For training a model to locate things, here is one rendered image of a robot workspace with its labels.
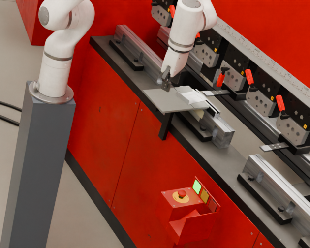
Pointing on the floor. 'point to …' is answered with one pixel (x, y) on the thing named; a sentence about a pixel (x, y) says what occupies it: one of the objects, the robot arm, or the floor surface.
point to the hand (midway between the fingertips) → (170, 82)
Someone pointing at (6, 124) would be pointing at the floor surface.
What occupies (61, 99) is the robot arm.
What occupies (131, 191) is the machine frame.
